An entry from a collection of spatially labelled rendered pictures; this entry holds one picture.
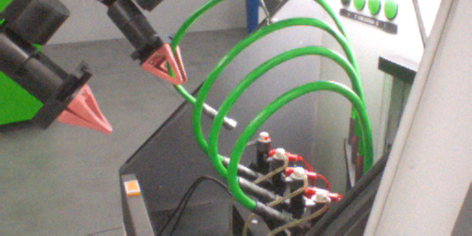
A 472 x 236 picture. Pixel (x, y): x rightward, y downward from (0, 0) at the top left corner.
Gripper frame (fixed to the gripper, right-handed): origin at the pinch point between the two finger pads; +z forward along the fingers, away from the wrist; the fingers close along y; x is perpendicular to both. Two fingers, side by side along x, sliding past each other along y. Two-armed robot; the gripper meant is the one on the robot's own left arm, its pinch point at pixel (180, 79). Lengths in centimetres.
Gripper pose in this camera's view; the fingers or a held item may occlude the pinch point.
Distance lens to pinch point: 100.8
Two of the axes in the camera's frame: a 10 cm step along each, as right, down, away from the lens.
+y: 2.2, -1.2, 9.7
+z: 6.4, 7.6, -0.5
